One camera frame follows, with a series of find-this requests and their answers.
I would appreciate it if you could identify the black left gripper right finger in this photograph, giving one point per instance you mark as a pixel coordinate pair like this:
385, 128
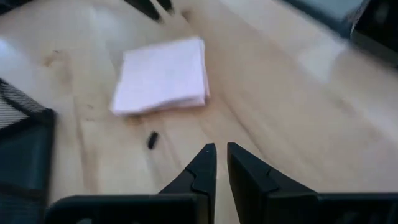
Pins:
255, 193

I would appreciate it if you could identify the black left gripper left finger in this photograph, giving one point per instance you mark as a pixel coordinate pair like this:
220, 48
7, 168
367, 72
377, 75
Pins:
205, 180

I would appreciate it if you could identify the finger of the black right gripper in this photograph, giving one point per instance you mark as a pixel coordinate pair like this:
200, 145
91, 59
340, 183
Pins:
165, 5
144, 7

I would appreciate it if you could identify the pink sticky note pad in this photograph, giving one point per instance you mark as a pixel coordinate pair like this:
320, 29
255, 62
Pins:
161, 74

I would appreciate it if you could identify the black mesh desk organizer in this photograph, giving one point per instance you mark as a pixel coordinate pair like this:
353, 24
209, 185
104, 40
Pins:
25, 155

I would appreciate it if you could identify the small black plastic piece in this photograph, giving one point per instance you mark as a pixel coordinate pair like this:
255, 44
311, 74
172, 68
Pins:
152, 140

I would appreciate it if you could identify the black camera housing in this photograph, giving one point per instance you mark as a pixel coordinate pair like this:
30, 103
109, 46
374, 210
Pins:
379, 25

